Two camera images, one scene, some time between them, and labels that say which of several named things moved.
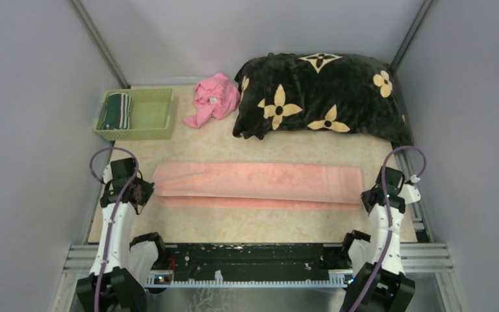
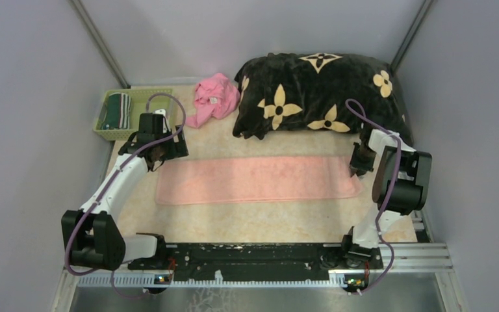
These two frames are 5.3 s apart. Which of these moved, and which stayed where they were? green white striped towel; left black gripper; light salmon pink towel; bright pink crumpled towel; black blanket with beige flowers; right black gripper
Moved: left black gripper; light salmon pink towel; right black gripper
Stayed: bright pink crumpled towel; green white striped towel; black blanket with beige flowers
